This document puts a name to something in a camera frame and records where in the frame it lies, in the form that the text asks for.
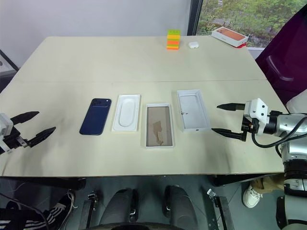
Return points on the white moulded tray insert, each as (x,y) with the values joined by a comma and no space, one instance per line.
(126,113)

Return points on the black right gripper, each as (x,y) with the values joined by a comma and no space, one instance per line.
(250,127)

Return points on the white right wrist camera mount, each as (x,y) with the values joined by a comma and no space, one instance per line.
(257,109)

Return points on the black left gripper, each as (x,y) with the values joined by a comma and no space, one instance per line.
(14,141)

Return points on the white sneaker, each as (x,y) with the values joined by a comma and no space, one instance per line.
(251,196)

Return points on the white box lid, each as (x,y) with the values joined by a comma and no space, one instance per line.
(193,111)

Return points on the dark picture frame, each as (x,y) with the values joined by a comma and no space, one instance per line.
(7,62)

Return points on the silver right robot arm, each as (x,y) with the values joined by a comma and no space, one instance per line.
(287,124)

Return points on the black metal bracket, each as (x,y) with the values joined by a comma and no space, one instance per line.
(90,208)
(223,210)

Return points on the white box base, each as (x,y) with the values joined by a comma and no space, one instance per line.
(159,124)

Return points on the green orange block stack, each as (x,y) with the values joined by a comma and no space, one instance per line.
(173,39)

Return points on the white earbuds case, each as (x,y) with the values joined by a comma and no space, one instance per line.
(193,45)

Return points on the dark window frame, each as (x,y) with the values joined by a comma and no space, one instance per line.
(194,16)

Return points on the dark purple chair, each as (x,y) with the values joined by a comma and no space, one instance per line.
(285,55)

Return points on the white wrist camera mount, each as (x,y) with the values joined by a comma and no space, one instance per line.
(257,109)
(4,124)

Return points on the khaki trouser leg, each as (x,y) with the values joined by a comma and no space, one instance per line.
(268,183)

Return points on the dark blue smartphone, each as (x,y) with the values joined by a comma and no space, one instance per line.
(96,117)

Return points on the white cloth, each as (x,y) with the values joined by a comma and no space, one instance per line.
(298,101)

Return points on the red flat item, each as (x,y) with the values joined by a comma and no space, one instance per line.
(242,45)

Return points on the dark rounded shape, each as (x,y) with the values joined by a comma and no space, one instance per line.
(118,206)
(180,203)

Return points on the phone box with orange print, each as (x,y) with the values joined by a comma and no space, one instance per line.
(230,36)

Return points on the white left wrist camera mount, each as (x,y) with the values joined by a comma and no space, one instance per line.
(4,124)

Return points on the black white striped shoe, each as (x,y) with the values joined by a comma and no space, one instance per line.
(48,215)

